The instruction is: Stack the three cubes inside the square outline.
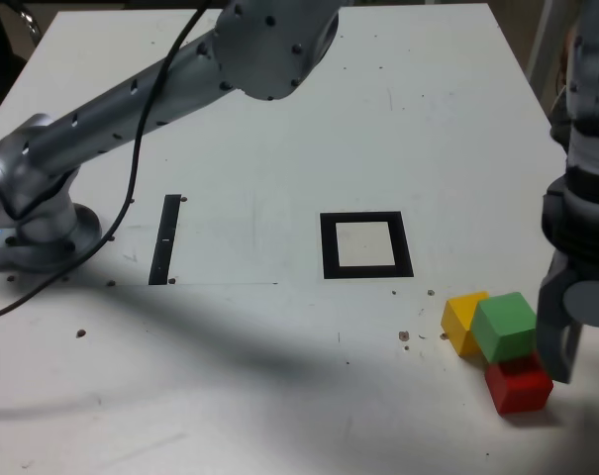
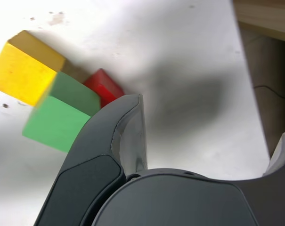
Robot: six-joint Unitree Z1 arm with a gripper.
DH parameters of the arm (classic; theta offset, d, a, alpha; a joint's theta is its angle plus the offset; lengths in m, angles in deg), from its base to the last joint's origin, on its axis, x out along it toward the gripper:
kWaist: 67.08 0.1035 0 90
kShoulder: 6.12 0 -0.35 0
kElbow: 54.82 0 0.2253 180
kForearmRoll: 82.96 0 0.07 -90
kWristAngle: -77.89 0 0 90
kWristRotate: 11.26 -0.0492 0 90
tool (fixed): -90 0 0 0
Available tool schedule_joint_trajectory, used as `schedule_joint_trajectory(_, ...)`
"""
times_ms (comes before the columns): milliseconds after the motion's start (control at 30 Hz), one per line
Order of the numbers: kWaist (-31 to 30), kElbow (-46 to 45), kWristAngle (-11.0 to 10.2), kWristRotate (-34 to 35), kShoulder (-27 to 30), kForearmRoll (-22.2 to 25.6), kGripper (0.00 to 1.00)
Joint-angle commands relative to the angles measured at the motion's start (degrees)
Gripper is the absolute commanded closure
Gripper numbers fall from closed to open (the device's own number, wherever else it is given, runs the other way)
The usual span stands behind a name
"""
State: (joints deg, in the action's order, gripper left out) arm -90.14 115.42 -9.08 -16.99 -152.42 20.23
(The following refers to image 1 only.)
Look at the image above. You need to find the red cube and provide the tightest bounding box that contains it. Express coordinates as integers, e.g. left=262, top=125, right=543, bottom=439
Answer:
left=484, top=351, right=554, bottom=416

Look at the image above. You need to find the black tape square outline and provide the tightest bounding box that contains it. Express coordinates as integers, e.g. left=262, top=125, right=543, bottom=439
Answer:
left=319, top=211, right=415, bottom=280

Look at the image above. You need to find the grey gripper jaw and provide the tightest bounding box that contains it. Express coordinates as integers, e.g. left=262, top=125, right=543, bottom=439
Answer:
left=536, top=250, right=585, bottom=385
left=561, top=280, right=599, bottom=330

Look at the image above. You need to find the yellow cube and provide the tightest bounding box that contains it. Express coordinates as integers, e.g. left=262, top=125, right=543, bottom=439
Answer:
left=441, top=290, right=491, bottom=357

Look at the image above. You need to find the green cube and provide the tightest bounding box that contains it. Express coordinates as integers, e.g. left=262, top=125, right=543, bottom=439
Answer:
left=470, top=291, right=539, bottom=365

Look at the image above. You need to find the black tape strip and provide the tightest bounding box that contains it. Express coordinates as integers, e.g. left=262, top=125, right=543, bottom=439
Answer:
left=149, top=194, right=182, bottom=287

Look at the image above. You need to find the person's hand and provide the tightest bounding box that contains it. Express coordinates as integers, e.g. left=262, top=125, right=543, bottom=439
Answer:
left=557, top=29, right=578, bottom=96

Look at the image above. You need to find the metal chair frame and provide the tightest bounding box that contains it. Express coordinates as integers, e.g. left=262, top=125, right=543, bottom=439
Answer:
left=19, top=7, right=46, bottom=41

